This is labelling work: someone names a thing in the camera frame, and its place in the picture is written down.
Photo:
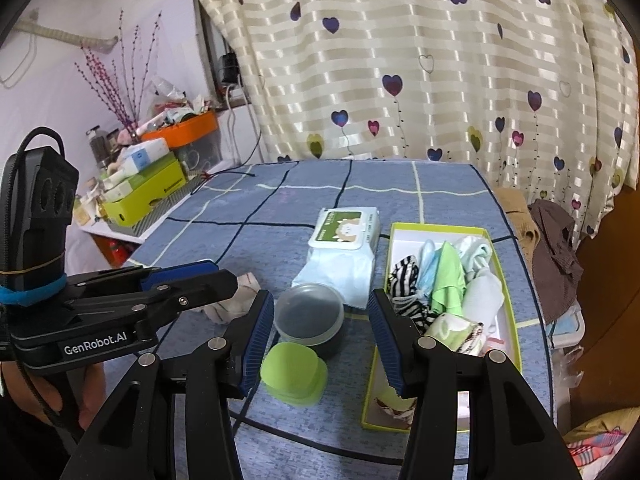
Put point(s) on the white storage bin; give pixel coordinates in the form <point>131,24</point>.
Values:
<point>565,338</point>

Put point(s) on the brown checked shirt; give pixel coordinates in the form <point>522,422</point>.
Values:
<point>556,269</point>

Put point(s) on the blue checked tablecloth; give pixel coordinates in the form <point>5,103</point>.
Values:
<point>259,221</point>

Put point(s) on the green patterned cloth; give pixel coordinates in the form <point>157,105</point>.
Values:
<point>458,334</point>

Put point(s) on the pink branch decoration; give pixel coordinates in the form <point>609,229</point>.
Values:
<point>120,83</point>

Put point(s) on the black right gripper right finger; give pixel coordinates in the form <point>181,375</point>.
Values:
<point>511,434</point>

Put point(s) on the wet wipes pack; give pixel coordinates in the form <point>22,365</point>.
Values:
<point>341,253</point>

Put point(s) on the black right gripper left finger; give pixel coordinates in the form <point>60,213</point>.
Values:
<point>133,436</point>

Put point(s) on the person's left hand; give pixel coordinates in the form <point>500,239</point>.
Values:
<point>93,391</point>

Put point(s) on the striped tray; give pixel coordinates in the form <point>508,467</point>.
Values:
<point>160,209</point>

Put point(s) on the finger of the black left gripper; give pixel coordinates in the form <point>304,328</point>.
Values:
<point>162,304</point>
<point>175,272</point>

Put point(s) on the green white cardboard box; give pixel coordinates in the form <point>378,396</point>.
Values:
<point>405,240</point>

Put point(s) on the beige rolled sock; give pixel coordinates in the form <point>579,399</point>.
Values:
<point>225,311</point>

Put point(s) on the clear round plastic container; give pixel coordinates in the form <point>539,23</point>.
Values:
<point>311,315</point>

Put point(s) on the yellow-green shoe box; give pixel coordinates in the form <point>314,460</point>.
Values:
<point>160,179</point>

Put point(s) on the white blue tissue box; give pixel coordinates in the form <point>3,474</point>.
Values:
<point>137,157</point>

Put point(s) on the orange storage bin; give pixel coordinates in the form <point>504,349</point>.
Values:
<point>187,132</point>

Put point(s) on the wooden wardrobe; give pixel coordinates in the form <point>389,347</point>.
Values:
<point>609,296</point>

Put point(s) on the plaid pillow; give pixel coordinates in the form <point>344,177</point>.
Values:
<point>594,444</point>

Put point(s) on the black white striped sock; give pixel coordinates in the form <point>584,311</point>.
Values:
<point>401,286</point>

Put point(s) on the tan knitted garment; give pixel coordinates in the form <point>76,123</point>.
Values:
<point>514,204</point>

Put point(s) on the cream heart-patterned curtain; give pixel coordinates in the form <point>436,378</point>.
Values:
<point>539,95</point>

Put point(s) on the grey white sock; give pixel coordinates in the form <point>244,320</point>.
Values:
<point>483,298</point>

